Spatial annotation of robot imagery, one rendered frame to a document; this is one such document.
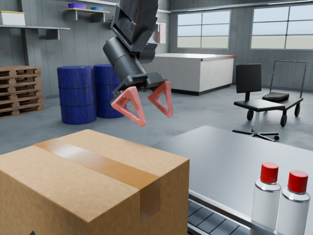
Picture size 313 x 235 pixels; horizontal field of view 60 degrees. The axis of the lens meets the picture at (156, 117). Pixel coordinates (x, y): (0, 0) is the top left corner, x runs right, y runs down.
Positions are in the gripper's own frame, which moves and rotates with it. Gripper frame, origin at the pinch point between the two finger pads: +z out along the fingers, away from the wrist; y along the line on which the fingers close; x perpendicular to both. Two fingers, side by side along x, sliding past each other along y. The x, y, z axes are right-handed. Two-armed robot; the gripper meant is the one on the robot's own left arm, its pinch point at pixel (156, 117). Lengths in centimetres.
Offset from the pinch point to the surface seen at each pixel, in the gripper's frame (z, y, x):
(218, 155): 17, 65, 32
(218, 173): 22, 49, 26
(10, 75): -271, 191, 394
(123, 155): 4.0, -9.9, 3.8
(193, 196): 19.7, 8.9, 9.7
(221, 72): -145, 698, 265
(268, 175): 21.7, 9.2, -10.3
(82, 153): -0.2, -14.3, 9.1
